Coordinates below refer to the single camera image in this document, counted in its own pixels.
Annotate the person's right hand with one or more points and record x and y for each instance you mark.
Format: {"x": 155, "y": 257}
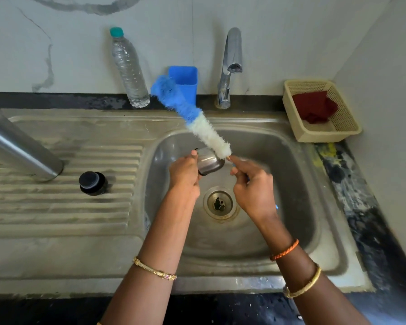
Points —
{"x": 255, "y": 192}

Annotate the person's left hand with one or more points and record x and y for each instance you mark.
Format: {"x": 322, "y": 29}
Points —
{"x": 183, "y": 177}

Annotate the person's left fingers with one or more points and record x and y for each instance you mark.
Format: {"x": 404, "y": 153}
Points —
{"x": 193, "y": 159}

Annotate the person's right thumb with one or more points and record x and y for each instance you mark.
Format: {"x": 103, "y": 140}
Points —
{"x": 238, "y": 170}

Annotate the small steel cup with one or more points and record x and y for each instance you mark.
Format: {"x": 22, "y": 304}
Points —
{"x": 209, "y": 163}

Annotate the blue and white bottle brush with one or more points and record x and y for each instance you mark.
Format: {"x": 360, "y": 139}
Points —
{"x": 193, "y": 116}

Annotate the person's right forearm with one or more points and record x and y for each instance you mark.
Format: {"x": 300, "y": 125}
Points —
{"x": 311, "y": 277}

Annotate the person's left forearm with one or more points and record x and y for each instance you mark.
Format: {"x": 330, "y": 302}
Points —
{"x": 149, "y": 260}

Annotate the sink drain strainer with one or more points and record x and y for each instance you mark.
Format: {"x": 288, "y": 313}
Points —
{"x": 221, "y": 203}

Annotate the blue plastic cup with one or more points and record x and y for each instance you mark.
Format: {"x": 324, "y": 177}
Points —
{"x": 186, "y": 82}

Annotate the chrome faucet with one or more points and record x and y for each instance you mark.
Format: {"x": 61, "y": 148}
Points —
{"x": 228, "y": 67}

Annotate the dark red cloth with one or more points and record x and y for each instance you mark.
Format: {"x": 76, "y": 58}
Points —
{"x": 314, "y": 106}

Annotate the black flask lid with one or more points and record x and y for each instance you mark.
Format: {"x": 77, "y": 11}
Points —
{"x": 93, "y": 182}

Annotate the beige plastic basket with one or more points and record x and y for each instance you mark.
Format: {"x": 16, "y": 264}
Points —
{"x": 323, "y": 111}

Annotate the clear plastic water bottle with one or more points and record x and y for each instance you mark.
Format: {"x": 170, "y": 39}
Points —
{"x": 128, "y": 69}

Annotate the stainless steel sink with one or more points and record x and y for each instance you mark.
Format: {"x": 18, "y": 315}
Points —
{"x": 88, "y": 206}

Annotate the thin gold bangle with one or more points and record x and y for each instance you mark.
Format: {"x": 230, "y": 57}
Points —
{"x": 154, "y": 269}

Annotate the thick gold bangle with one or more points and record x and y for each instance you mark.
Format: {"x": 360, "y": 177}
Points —
{"x": 304, "y": 284}

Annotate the steel flask bottle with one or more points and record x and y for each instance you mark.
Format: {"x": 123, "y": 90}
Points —
{"x": 17, "y": 145}

